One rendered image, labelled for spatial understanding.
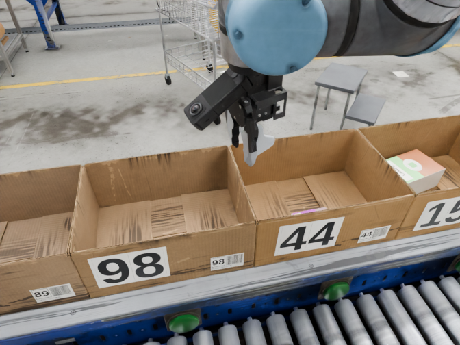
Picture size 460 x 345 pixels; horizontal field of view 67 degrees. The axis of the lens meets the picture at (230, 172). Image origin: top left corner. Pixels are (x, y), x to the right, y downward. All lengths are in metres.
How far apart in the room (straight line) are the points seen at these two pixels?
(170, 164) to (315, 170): 0.46
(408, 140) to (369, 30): 0.88
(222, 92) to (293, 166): 0.58
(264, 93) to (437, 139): 0.85
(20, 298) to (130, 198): 0.37
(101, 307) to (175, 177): 0.39
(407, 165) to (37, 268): 1.01
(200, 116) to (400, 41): 0.30
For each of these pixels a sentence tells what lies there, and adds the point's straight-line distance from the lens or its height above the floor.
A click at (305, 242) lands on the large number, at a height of 0.95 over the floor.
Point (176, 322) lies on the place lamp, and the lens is 0.88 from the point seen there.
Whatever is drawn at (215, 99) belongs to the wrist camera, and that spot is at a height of 1.35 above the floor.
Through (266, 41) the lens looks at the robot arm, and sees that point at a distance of 0.35.
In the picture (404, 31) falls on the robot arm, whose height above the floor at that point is 1.51.
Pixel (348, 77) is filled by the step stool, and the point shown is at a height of 0.43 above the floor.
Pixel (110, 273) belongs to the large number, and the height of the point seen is 0.97.
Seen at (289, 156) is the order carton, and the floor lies 0.98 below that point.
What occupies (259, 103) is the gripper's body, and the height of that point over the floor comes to 1.34.
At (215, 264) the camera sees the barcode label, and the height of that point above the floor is 0.93.
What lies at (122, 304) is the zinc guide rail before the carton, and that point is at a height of 0.89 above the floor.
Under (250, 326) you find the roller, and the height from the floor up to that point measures 0.75.
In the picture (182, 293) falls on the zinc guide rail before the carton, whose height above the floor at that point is 0.89.
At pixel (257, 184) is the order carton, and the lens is 1.08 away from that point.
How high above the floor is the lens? 1.62
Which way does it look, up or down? 41 degrees down
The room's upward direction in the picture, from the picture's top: straight up
